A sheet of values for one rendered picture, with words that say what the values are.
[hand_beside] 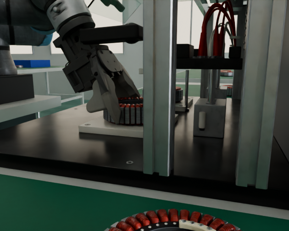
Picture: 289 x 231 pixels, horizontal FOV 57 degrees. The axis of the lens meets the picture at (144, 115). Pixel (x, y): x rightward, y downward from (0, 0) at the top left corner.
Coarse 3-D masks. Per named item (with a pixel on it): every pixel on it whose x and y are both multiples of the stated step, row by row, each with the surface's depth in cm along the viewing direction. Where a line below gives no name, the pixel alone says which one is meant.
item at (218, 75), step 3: (195, 51) 66; (195, 54) 66; (219, 72) 66; (216, 75) 66; (219, 75) 66; (216, 78) 66; (219, 78) 66; (216, 81) 66; (219, 81) 68; (216, 84) 66; (219, 84) 71; (216, 87) 67
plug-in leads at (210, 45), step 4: (220, 24) 68; (224, 24) 67; (228, 24) 66; (224, 28) 64; (212, 32) 67; (224, 32) 67; (228, 32) 66; (212, 36) 65; (224, 36) 68; (212, 40) 65; (224, 40) 68; (232, 40) 67; (212, 44) 65; (224, 44) 68; (232, 44) 67; (236, 44) 67; (212, 48) 65; (224, 48) 68; (212, 52) 65; (224, 52) 68; (208, 56) 68
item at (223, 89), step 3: (207, 87) 69; (219, 87) 68; (222, 87) 69; (225, 87) 69; (207, 90) 66; (216, 90) 66; (219, 90) 65; (222, 90) 65; (225, 90) 65; (207, 93) 66; (216, 93) 66; (219, 93) 66; (222, 93) 65; (225, 93) 65; (207, 96) 67; (216, 96) 66; (219, 96) 66; (222, 96) 65; (225, 96) 65
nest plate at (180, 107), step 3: (183, 99) 76; (189, 99) 76; (192, 99) 78; (177, 102) 71; (180, 102) 71; (183, 102) 71; (189, 102) 72; (192, 102) 78; (177, 105) 67; (180, 105) 66; (183, 105) 67; (189, 105) 73; (177, 108) 66; (180, 108) 65; (183, 108) 65
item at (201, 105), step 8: (200, 104) 43; (208, 104) 43; (216, 104) 43; (224, 104) 43; (208, 112) 43; (216, 112) 43; (224, 112) 42; (208, 120) 44; (216, 120) 43; (224, 120) 43; (208, 128) 44; (216, 128) 43; (224, 128) 48; (200, 136) 44; (208, 136) 44; (216, 136) 44
